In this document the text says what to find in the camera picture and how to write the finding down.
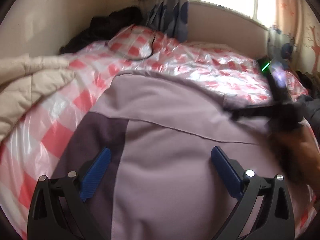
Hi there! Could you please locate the cream quilted duvet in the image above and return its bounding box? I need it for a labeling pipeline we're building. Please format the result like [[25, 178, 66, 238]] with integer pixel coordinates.
[[1, 54, 75, 140]]

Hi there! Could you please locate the lilac and purple garment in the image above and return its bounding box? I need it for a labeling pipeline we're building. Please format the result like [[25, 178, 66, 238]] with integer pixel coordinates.
[[53, 72, 308, 239]]

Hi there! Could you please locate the blue patterned curtain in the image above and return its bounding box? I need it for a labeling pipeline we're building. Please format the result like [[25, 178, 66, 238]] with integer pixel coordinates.
[[146, 0, 190, 42], [267, 25, 295, 64]]

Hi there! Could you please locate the blue patterned curtain left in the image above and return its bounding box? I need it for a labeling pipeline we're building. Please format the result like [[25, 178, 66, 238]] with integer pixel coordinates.
[[146, 0, 190, 42]]

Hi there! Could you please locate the dark grey puffer jacket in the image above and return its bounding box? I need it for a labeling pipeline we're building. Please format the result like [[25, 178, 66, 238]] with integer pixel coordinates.
[[295, 71, 320, 131]]

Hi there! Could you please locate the black clothing pile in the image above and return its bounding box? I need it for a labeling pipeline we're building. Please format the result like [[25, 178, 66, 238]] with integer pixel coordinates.
[[59, 6, 143, 55]]

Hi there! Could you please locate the pink checkered plastic sheet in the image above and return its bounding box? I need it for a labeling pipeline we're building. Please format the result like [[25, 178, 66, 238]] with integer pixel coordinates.
[[0, 24, 318, 240]]

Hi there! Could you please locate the pink padded headboard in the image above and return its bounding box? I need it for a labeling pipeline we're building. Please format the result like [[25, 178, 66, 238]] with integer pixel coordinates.
[[188, 2, 268, 59]]

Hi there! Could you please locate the white painted wardrobe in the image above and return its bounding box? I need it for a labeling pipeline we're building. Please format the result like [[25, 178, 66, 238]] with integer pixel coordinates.
[[294, 0, 319, 74]]

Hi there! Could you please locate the right hand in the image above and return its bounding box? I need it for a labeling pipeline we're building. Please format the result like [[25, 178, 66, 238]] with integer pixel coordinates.
[[269, 126, 319, 188]]

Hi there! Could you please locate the blue patterned curtain right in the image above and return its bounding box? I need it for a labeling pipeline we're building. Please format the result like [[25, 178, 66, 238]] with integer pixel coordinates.
[[267, 25, 295, 64]]

